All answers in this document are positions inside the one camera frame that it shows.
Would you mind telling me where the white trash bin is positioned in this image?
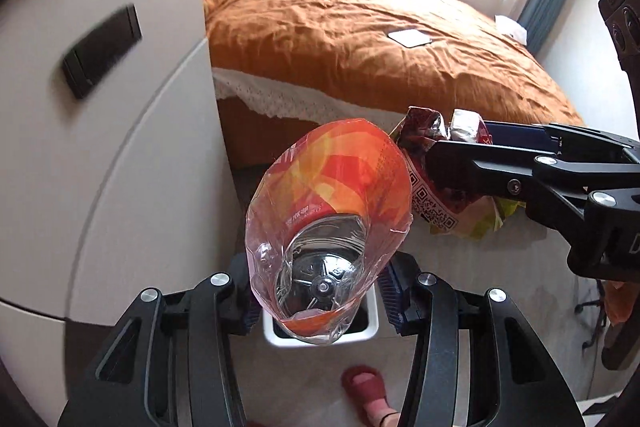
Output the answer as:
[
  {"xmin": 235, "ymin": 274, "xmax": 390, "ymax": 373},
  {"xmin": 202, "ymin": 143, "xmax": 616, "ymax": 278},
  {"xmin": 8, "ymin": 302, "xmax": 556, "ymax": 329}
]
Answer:
[{"xmin": 261, "ymin": 281, "xmax": 381, "ymax": 349}]

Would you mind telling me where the orange bed cover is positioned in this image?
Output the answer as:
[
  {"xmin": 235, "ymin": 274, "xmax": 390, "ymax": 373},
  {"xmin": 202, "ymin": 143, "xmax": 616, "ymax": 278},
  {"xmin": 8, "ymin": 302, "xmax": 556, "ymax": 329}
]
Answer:
[{"xmin": 202, "ymin": 0, "xmax": 586, "ymax": 168}]

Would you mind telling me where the red snack bag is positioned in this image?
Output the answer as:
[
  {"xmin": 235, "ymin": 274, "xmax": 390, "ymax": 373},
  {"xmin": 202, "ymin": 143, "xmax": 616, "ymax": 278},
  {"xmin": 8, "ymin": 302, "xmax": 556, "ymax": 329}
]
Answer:
[{"xmin": 390, "ymin": 106, "xmax": 523, "ymax": 239}]

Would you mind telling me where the black cabinet handle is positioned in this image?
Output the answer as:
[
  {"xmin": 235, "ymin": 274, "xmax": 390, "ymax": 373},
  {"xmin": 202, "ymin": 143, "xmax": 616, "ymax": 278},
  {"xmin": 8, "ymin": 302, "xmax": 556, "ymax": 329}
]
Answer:
[{"xmin": 61, "ymin": 4, "xmax": 142, "ymax": 100}]

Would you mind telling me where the white cabinet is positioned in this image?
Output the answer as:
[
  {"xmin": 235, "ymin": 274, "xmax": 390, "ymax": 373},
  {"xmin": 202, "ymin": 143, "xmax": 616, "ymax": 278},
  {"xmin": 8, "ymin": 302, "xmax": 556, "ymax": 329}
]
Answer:
[{"xmin": 1, "ymin": 0, "xmax": 240, "ymax": 424}]

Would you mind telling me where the white tablet on bed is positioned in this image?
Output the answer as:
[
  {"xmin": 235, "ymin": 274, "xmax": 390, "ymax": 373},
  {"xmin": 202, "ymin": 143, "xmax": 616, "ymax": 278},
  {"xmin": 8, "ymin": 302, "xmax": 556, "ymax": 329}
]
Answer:
[{"xmin": 386, "ymin": 28, "xmax": 432, "ymax": 49}]

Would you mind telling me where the white lace bed skirt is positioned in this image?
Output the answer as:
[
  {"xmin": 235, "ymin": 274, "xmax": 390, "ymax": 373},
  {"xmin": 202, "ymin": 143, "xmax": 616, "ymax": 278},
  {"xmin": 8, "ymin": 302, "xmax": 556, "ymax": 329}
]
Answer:
[{"xmin": 212, "ymin": 67, "xmax": 404, "ymax": 131}]

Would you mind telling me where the yellow orange chip can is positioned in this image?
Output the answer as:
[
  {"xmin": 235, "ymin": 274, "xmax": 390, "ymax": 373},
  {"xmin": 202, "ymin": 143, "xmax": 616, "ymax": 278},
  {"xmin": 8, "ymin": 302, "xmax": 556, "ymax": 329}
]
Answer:
[{"xmin": 244, "ymin": 119, "xmax": 412, "ymax": 346}]

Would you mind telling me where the red slipper foot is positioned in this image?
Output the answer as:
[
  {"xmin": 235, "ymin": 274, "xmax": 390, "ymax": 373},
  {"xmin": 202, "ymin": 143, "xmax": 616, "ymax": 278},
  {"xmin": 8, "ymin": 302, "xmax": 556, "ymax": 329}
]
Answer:
[{"xmin": 341, "ymin": 365, "xmax": 400, "ymax": 427}]

